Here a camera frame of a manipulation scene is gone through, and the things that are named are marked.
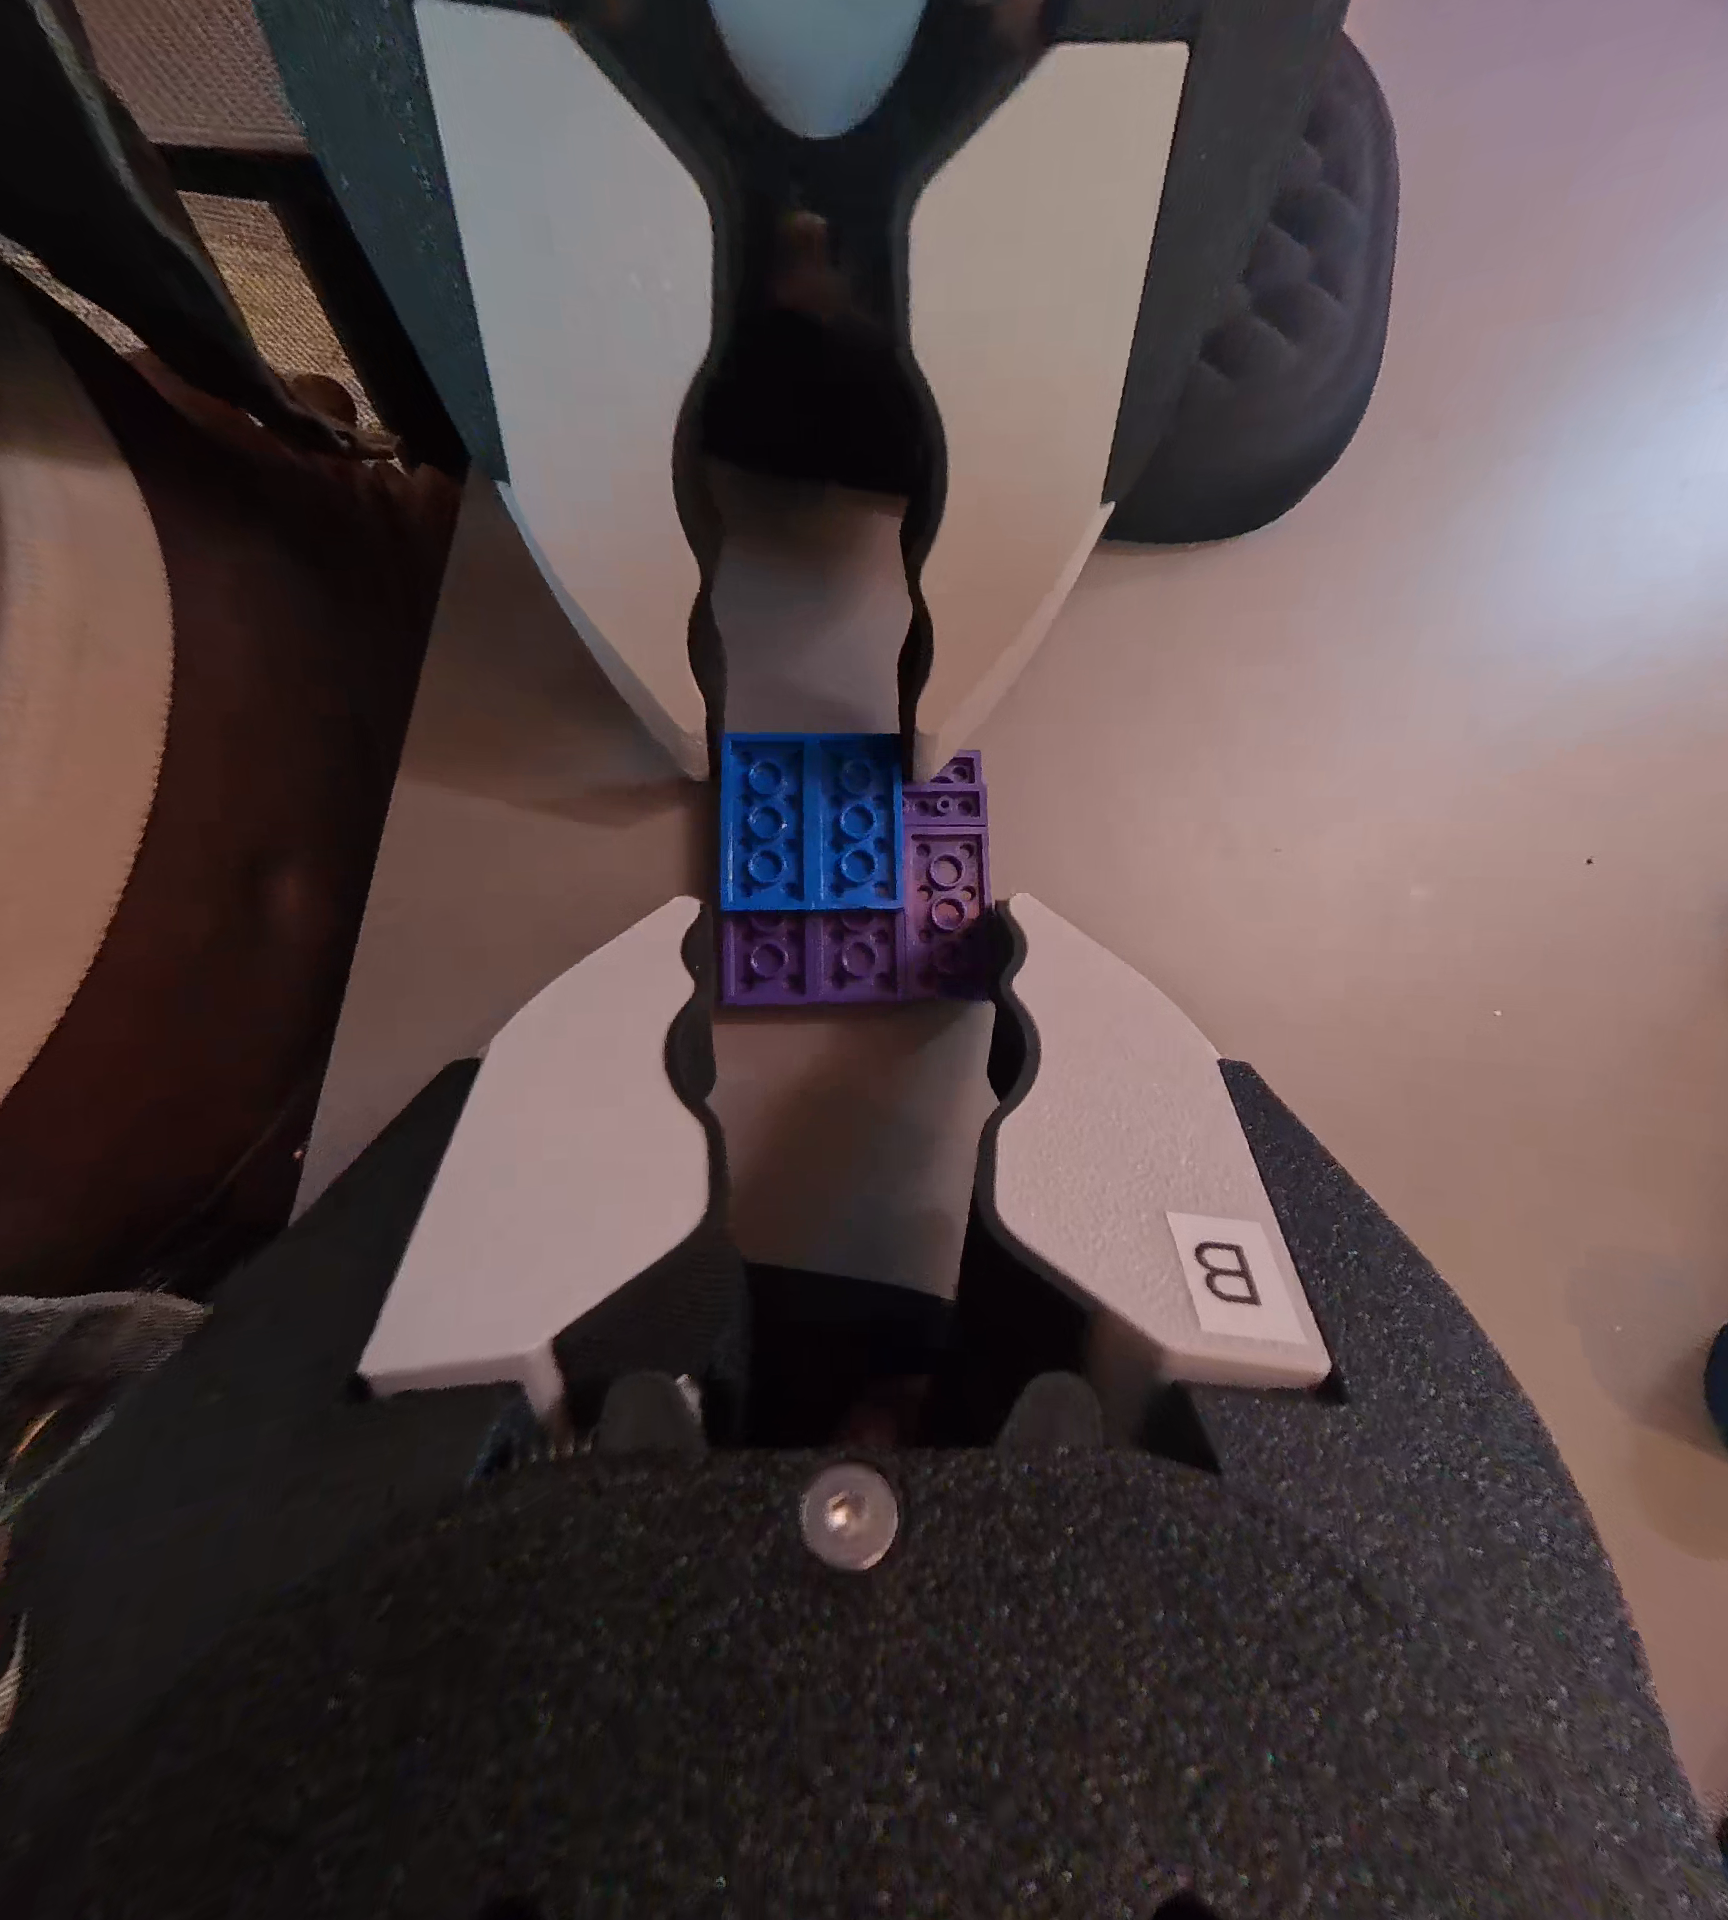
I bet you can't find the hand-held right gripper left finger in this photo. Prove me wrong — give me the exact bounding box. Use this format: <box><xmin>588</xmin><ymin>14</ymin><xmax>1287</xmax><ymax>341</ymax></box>
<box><xmin>354</xmin><ymin>894</ymin><xmax>732</xmax><ymax>1400</ymax></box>

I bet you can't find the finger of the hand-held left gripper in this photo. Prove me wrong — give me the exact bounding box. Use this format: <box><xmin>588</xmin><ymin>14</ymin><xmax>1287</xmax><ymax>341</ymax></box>
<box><xmin>895</xmin><ymin>37</ymin><xmax>1194</xmax><ymax>765</ymax></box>
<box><xmin>411</xmin><ymin>0</ymin><xmax>734</xmax><ymax>783</ymax></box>

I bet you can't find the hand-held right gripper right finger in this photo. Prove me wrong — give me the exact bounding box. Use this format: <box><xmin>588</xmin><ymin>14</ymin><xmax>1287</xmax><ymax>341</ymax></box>
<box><xmin>969</xmin><ymin>894</ymin><xmax>1335</xmax><ymax>1388</ymax></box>

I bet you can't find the wide purple building plate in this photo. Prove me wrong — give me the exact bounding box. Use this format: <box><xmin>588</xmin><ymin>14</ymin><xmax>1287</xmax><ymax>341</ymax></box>
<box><xmin>718</xmin><ymin>907</ymin><xmax>909</xmax><ymax>1010</ymax></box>

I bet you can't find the black quilted pad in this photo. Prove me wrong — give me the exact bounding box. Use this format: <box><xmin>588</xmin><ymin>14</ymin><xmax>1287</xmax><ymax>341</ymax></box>
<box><xmin>1104</xmin><ymin>30</ymin><xmax>1404</xmax><ymax>547</ymax></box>

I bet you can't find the dark brown cloth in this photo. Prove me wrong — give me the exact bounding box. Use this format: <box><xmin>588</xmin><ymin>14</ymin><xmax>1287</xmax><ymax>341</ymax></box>
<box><xmin>0</xmin><ymin>181</ymin><xmax>471</xmax><ymax>1310</ymax></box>

